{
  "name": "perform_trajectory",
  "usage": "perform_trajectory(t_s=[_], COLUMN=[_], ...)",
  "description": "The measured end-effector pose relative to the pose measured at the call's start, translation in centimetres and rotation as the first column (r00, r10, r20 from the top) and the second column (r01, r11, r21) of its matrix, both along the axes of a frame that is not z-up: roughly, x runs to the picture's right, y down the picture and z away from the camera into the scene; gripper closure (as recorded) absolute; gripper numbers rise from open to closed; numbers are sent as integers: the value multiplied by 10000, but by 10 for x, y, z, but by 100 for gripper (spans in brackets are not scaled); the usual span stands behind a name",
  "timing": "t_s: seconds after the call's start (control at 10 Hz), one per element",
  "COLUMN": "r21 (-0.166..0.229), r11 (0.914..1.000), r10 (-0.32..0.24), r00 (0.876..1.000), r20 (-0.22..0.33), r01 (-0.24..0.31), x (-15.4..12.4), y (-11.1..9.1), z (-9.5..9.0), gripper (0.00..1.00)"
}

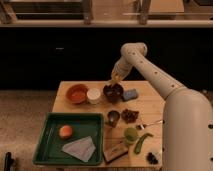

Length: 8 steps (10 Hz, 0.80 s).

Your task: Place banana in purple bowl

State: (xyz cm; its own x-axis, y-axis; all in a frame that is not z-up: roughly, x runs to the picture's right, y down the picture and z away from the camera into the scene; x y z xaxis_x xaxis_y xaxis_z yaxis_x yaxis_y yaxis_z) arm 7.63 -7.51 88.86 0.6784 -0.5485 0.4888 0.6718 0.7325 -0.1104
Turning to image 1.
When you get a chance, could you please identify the white cup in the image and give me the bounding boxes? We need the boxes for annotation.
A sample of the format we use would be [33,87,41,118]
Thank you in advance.
[87,88,101,104]

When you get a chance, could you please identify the orange bowl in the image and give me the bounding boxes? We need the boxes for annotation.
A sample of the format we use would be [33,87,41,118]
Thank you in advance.
[65,84,88,104]

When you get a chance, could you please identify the dark purple bowl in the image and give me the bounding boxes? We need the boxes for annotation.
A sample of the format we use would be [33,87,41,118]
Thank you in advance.
[103,84,124,103]

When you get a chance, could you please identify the orange fruit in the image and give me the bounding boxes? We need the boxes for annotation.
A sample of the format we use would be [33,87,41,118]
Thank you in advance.
[59,125,73,139]

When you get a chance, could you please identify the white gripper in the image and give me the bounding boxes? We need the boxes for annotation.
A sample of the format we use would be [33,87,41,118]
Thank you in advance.
[111,62,126,80]

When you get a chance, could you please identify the grey folded cloth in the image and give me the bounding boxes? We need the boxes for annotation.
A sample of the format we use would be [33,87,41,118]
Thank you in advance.
[62,136,96,162]

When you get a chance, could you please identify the green tray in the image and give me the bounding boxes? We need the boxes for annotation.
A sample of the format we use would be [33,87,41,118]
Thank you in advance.
[33,113,104,166]

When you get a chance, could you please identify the black object at floor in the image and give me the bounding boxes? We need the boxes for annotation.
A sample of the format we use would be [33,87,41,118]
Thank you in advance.
[4,152,14,171]

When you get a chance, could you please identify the dark grape bunch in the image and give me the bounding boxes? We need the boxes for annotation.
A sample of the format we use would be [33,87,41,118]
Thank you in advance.
[146,152,159,165]

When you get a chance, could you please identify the blue sponge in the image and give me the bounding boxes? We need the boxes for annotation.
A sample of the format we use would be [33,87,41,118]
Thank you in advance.
[123,89,138,101]

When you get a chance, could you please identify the metal spoon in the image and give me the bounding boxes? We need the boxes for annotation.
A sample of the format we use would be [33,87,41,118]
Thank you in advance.
[136,120,163,130]

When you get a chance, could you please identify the dark brown dried bunch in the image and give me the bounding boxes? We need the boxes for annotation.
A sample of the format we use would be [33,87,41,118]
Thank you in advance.
[121,109,139,123]

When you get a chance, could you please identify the small dark metal cup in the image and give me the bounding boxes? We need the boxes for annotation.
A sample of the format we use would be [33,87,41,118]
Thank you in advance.
[107,110,120,127]

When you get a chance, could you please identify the green cup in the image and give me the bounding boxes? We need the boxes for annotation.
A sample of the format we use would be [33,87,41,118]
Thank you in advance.
[124,127,138,145]

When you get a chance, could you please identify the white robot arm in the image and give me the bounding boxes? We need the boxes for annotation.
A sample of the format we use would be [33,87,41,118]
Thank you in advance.
[111,43,213,171]

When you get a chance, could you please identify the brown wooden block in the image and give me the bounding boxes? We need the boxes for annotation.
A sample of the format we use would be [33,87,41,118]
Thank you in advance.
[103,143,128,163]

